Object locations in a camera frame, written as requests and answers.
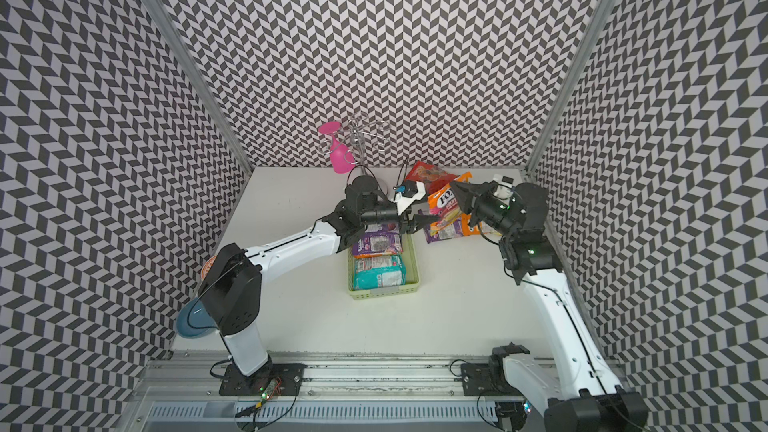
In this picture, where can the silver metal glass rack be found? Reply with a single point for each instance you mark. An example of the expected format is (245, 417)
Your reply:
(360, 131)

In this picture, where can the teal candy bag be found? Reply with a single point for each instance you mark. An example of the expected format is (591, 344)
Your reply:
(378, 272)

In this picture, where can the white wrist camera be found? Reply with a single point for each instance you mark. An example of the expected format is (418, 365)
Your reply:
(407, 193)
(504, 187)

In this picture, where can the purple candy bag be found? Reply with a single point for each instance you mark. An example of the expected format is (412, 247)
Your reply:
(454, 230)
(378, 240)

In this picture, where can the red candy bag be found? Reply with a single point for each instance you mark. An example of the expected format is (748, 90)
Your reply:
(432, 176)

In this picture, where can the blue plate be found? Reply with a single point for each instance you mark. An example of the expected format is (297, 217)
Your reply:
(193, 321)

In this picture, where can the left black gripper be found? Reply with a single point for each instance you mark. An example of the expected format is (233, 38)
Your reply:
(417, 222)

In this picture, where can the orange patterned bowl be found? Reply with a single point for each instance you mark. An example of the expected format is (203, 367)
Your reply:
(207, 267)

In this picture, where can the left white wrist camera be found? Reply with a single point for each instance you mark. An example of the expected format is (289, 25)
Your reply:
(407, 193)

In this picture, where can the light green plastic basket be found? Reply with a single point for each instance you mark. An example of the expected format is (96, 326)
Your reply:
(412, 273)

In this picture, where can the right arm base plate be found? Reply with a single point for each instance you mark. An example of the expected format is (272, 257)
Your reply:
(485, 380)

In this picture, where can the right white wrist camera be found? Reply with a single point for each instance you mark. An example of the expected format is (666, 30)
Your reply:
(504, 187)

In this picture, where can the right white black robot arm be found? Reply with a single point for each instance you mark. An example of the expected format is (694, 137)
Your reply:
(586, 395)

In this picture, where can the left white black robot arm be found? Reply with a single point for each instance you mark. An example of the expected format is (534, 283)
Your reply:
(230, 291)

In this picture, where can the pink plastic wine glass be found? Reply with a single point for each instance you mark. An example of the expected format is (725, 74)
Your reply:
(342, 160)

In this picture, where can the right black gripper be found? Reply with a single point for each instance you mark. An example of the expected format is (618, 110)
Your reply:
(471, 198)

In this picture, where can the aluminium front rail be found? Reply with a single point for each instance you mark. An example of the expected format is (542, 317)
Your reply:
(197, 376)

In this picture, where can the orange candy bag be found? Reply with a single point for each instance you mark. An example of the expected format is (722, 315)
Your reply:
(444, 205)
(481, 228)

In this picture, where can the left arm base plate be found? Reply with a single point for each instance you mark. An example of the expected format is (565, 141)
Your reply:
(288, 376)

